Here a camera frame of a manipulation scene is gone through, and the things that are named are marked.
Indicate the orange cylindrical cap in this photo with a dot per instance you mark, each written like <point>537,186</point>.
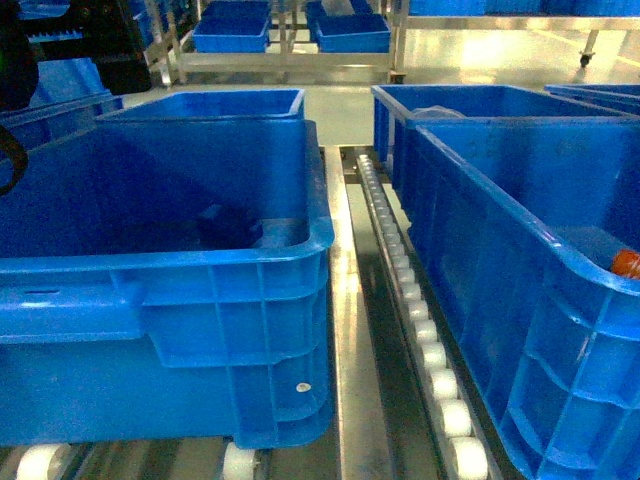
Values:
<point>626,263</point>

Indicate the blue block part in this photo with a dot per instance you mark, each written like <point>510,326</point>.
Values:
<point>224,227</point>

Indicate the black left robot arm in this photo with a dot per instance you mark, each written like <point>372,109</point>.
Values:
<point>19,70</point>

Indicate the steel roller shelf rack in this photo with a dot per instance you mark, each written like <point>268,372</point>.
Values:
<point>381,429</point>

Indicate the blue crate left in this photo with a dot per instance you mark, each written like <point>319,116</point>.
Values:
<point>117,324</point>

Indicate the blue crate behind centre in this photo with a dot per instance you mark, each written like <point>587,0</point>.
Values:
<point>399,106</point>

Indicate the blue crate middle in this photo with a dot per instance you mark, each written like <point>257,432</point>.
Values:
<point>517,225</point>

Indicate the blue crate on floor rack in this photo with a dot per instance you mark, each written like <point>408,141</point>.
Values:
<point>233,27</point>

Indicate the blue crate far right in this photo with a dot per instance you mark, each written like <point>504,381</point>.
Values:
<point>621,97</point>

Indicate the steel wheeled cart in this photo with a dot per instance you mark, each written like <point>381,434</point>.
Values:
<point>402,22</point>

